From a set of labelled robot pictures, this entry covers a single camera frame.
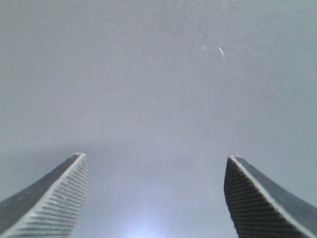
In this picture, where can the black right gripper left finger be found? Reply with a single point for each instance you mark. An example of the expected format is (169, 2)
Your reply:
(50, 207)

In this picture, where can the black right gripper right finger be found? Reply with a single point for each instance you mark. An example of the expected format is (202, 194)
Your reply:
(260, 208)

